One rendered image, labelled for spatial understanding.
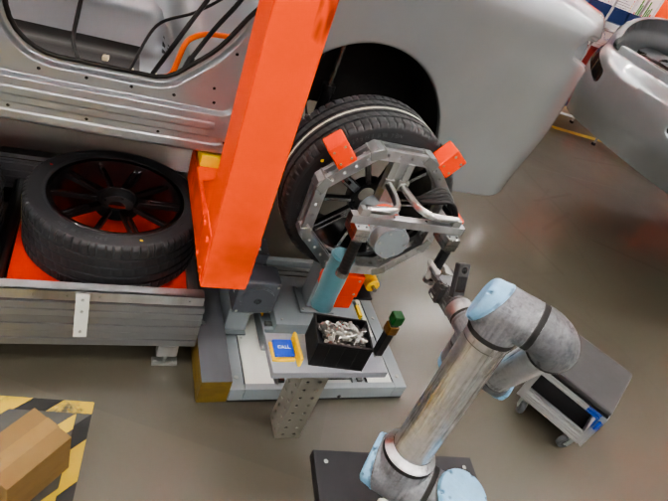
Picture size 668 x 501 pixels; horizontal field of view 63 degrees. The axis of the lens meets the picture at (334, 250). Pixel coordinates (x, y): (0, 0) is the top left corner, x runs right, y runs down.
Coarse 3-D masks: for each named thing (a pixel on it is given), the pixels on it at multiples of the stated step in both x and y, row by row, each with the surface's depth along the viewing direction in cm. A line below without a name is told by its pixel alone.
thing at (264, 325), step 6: (354, 300) 266; (354, 306) 265; (360, 312) 258; (258, 318) 238; (264, 318) 239; (270, 318) 241; (360, 318) 258; (258, 324) 237; (264, 324) 233; (270, 324) 233; (258, 330) 236; (264, 330) 232; (270, 330) 233; (258, 336) 236
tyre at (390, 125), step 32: (352, 96) 196; (384, 96) 198; (320, 128) 188; (352, 128) 181; (384, 128) 182; (416, 128) 187; (288, 160) 193; (320, 160) 184; (288, 192) 190; (288, 224) 199
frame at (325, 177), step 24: (384, 144) 182; (336, 168) 180; (360, 168) 180; (432, 168) 188; (312, 192) 184; (312, 216) 189; (312, 240) 195; (432, 240) 212; (360, 264) 211; (384, 264) 214
